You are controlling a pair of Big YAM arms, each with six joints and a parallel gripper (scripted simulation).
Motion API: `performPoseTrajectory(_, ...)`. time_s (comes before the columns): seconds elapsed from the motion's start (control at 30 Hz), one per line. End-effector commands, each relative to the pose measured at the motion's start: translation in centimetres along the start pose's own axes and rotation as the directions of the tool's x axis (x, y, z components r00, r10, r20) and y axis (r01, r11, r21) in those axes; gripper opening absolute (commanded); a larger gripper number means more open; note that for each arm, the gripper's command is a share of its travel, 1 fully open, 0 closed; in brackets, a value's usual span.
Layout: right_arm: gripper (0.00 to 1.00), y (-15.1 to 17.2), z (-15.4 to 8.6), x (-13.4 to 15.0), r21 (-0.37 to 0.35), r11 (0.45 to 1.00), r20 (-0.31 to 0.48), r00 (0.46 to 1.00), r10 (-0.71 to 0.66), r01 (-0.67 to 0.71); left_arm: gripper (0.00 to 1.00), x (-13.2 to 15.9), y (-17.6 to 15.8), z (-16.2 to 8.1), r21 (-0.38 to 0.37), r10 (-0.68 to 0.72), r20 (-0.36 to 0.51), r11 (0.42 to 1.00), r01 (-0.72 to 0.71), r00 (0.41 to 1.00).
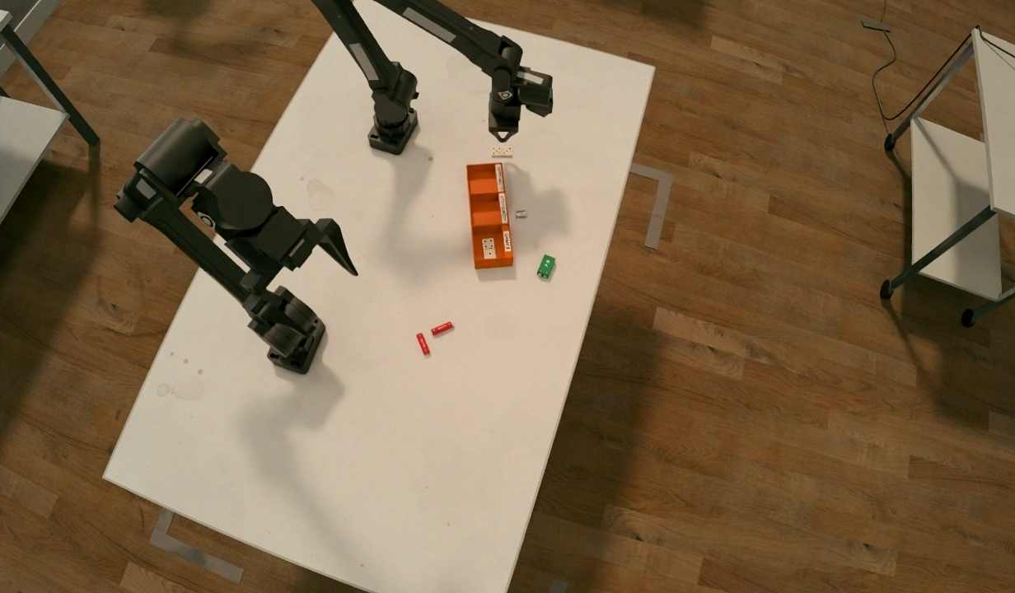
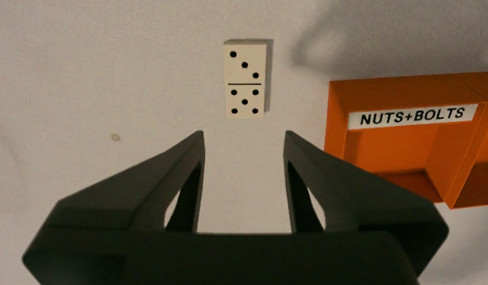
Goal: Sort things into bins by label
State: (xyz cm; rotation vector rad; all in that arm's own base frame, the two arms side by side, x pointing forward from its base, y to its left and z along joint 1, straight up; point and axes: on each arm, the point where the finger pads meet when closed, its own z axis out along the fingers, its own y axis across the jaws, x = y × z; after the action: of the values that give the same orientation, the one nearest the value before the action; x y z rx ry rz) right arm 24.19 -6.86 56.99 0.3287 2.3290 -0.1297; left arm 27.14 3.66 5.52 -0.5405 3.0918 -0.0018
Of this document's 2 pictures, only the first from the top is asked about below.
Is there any orange open-top bin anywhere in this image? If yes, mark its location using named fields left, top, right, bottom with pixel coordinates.
left=466, top=162, right=513, bottom=269

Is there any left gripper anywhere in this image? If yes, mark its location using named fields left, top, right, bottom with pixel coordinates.
left=489, top=92, right=519, bottom=142

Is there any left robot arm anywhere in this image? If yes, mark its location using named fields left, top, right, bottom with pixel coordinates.
left=311, top=0, right=554, bottom=150

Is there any green 9v battery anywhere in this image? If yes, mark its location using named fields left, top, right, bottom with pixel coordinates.
left=537, top=254, right=555, bottom=279

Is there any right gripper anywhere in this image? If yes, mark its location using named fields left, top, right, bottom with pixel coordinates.
left=223, top=218, right=358, bottom=338

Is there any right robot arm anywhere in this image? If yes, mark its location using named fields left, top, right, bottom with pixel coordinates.
left=114, top=118, right=323, bottom=371

